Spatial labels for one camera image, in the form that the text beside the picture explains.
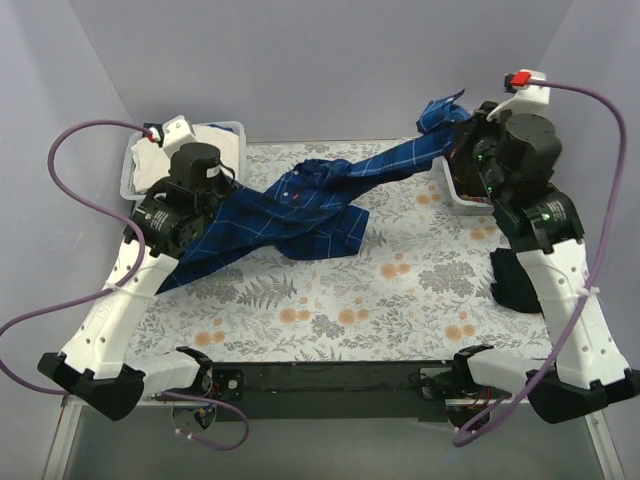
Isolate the folded white shirt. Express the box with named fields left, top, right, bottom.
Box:
left=130, top=122, right=241, bottom=195

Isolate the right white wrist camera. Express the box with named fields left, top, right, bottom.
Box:
left=487, top=69, right=550, bottom=121

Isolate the folded black shirt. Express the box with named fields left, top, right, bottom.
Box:
left=490, top=248, right=542, bottom=314

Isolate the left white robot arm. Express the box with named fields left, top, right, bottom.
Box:
left=37, top=142, right=234, bottom=421

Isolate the blue plaid long sleeve shirt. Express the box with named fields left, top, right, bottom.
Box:
left=159, top=95, right=470, bottom=292

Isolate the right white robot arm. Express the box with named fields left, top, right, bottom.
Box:
left=450, top=101, right=639, bottom=424

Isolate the purple cable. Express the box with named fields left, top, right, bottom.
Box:
left=452, top=82, right=629, bottom=449
left=0, top=119, right=251, bottom=448

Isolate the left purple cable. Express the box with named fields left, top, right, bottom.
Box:
left=0, top=119, right=251, bottom=448

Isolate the white plastic basket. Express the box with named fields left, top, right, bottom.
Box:
left=119, top=120, right=247, bottom=203
left=441, top=159, right=493, bottom=216

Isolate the aluminium frame rail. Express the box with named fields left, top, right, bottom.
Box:
left=44, top=398, right=623, bottom=479

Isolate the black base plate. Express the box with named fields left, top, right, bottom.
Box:
left=199, top=360, right=514, bottom=422

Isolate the left white plastic basket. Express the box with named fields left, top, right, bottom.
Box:
left=119, top=120, right=247, bottom=203

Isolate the right white plastic basket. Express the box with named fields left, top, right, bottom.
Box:
left=441, top=159, right=493, bottom=216

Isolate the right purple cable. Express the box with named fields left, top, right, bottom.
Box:
left=452, top=82, right=629, bottom=449

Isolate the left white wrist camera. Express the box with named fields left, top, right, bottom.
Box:
left=143, top=115, right=197, bottom=158

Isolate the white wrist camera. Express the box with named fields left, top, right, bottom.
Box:
left=487, top=69, right=550, bottom=121
left=143, top=115, right=197, bottom=158

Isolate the floral patterned table mat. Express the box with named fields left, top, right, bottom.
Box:
left=126, top=163, right=551, bottom=362

